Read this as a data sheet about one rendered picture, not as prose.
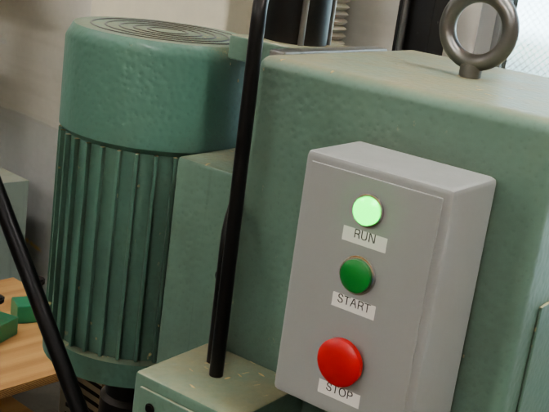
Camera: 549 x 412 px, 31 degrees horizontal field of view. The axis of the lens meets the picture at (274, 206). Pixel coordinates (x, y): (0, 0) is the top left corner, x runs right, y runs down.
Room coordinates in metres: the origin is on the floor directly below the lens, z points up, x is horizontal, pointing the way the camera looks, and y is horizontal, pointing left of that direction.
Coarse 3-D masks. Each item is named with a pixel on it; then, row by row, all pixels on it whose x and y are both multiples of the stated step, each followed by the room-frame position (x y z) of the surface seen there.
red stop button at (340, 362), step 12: (324, 348) 0.54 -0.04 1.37; (336, 348) 0.54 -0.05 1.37; (348, 348) 0.54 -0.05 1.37; (324, 360) 0.54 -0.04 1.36; (336, 360) 0.54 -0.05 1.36; (348, 360) 0.53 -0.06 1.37; (360, 360) 0.53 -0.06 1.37; (324, 372) 0.54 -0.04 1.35; (336, 372) 0.54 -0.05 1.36; (348, 372) 0.53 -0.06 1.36; (360, 372) 0.53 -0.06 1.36; (336, 384) 0.54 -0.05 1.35; (348, 384) 0.53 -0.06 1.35
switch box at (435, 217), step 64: (320, 192) 0.57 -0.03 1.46; (384, 192) 0.54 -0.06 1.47; (448, 192) 0.52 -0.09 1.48; (320, 256) 0.56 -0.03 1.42; (384, 256) 0.54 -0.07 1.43; (448, 256) 0.52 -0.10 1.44; (320, 320) 0.56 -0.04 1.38; (384, 320) 0.53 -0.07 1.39; (448, 320) 0.54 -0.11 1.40; (384, 384) 0.53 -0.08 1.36; (448, 384) 0.56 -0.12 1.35
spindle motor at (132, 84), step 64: (64, 64) 0.84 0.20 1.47; (128, 64) 0.78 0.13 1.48; (192, 64) 0.79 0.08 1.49; (64, 128) 0.84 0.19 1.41; (128, 128) 0.78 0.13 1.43; (192, 128) 0.79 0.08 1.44; (64, 192) 0.82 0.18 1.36; (128, 192) 0.78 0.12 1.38; (64, 256) 0.81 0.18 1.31; (128, 256) 0.78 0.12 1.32; (64, 320) 0.81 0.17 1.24; (128, 320) 0.78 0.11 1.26; (128, 384) 0.78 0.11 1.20
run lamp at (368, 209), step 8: (360, 200) 0.54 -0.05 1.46; (368, 200) 0.54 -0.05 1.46; (376, 200) 0.54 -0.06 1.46; (360, 208) 0.54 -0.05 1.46; (368, 208) 0.54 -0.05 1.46; (376, 208) 0.54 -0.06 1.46; (360, 216) 0.54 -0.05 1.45; (368, 216) 0.54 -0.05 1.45; (376, 216) 0.54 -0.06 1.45; (360, 224) 0.55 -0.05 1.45; (368, 224) 0.54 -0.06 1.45; (376, 224) 0.54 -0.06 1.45
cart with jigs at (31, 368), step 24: (0, 288) 2.58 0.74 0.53; (0, 312) 2.30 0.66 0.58; (24, 312) 2.36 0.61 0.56; (0, 336) 2.22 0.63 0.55; (24, 336) 2.29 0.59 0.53; (0, 360) 2.13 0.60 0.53; (24, 360) 2.15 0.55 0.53; (48, 360) 2.17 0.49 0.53; (0, 384) 2.02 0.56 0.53; (24, 384) 2.04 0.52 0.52; (0, 408) 2.53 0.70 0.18; (24, 408) 2.55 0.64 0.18
